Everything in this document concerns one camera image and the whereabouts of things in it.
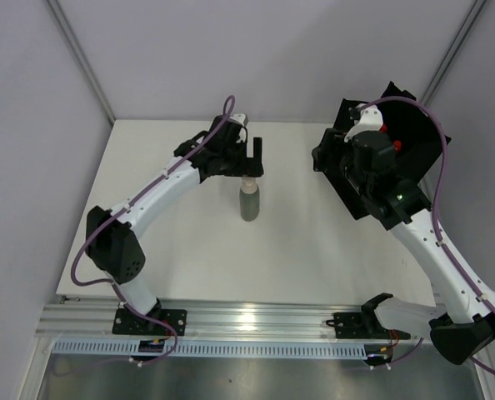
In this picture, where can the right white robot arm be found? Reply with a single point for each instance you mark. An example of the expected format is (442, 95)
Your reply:
(463, 323)

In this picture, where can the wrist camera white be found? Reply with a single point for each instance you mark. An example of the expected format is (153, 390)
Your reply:
(240, 118)
(369, 119)

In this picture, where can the slotted cable duct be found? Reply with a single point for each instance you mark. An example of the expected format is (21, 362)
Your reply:
(211, 349)

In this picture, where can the aluminium mounting rail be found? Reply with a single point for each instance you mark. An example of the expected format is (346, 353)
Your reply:
(206, 320)

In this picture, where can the black canvas bag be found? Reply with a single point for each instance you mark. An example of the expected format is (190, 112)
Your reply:
(421, 148)

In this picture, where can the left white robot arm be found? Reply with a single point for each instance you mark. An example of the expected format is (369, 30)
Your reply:
(113, 235)

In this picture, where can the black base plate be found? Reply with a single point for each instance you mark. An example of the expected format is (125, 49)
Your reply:
(353, 325)
(127, 323)

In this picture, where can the small red bottle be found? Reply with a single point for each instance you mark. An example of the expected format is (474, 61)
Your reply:
(397, 145)

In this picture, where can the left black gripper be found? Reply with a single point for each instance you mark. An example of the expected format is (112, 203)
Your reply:
(248, 167)

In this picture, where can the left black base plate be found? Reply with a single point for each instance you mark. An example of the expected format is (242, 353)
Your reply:
(127, 323)

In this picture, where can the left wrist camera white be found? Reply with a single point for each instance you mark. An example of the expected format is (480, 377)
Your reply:
(240, 118)

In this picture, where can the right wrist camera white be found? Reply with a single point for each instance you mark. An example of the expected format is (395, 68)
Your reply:
(369, 119)

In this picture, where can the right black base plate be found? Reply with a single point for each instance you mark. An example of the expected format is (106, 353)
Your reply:
(353, 325)

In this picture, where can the grey bottle beige pump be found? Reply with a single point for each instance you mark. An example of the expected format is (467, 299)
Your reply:
(249, 197)

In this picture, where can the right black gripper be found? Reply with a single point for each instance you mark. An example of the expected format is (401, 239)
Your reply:
(328, 144)

